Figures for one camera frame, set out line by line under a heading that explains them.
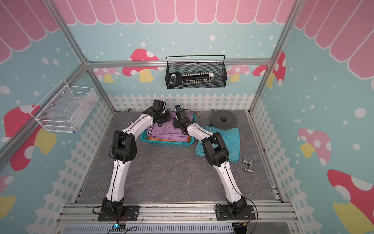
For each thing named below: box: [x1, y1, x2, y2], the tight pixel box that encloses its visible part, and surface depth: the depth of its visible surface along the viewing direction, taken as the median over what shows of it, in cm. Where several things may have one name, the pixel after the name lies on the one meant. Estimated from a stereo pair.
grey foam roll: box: [210, 109, 238, 131], surface depth 110 cm
